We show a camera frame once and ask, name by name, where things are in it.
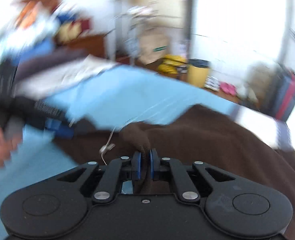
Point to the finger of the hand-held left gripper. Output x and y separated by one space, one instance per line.
60 128

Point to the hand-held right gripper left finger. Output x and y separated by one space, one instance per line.
137 166

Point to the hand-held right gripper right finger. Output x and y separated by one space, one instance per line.
152 166

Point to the brown sweater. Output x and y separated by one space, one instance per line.
212 142

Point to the white folded blanket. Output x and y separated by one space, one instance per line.
67 77

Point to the blue bedding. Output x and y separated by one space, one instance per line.
46 47

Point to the blue striped bed sheet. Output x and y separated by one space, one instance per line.
112 92

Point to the orange plush toy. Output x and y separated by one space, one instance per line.
28 16

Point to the wooden nightstand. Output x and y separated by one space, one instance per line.
92 43

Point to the white small shoes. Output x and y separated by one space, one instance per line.
211 82

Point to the yellow trash bin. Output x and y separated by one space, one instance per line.
198 73

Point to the yellow plastic bag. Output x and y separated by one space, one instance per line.
171 63

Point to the pink slippers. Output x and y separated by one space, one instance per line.
228 88

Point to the grey slippers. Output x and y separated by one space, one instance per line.
247 92

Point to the red grey suitcase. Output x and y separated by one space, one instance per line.
286 97

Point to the white wardrobe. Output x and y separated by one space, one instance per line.
237 30

